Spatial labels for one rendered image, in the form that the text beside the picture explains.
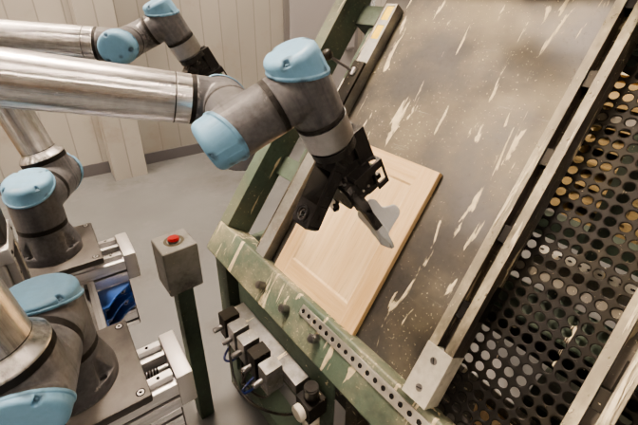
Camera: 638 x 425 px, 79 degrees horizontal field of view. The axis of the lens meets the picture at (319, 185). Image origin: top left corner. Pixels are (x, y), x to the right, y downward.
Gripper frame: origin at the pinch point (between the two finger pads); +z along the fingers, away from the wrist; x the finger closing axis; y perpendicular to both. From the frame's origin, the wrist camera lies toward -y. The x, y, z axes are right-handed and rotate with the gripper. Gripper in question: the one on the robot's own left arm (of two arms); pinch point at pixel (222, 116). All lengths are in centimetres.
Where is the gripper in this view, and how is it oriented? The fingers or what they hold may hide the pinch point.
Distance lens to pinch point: 123.9
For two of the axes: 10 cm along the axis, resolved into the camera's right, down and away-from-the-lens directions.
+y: 7.4, -6.3, 2.4
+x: -5.7, -3.8, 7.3
